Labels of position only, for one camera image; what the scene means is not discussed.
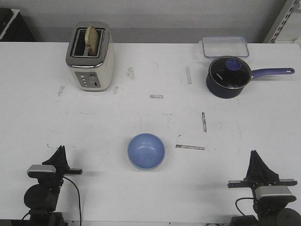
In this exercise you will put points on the bread slice in toaster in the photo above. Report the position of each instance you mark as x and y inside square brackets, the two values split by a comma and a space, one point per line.
[92, 40]

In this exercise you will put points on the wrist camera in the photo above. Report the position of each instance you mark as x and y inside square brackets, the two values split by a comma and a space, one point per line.
[272, 191]
[39, 171]

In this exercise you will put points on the glass pot lid blue knob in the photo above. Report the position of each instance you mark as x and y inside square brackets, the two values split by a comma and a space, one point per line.
[230, 72]

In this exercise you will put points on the dark blue saucepan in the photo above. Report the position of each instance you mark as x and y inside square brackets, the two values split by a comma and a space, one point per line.
[230, 93]

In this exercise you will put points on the blue bowl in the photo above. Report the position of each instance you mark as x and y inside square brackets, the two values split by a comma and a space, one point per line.
[146, 150]

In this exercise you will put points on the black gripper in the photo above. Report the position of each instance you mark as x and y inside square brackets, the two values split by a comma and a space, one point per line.
[56, 180]
[259, 174]

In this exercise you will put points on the white metal shelf upright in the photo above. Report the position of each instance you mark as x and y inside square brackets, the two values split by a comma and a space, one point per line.
[287, 26]

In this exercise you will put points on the clear plastic food container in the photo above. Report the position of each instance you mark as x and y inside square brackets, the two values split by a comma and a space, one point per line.
[217, 46]

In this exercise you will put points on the cream and steel toaster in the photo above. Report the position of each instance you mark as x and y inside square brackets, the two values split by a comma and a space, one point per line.
[91, 73]

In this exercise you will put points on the green bowl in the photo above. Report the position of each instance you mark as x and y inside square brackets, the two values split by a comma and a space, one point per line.
[141, 168]

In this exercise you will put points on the black box in corner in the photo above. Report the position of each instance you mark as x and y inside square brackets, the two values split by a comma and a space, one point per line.
[13, 27]

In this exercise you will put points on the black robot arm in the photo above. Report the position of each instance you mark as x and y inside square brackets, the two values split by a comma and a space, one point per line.
[42, 197]
[271, 211]

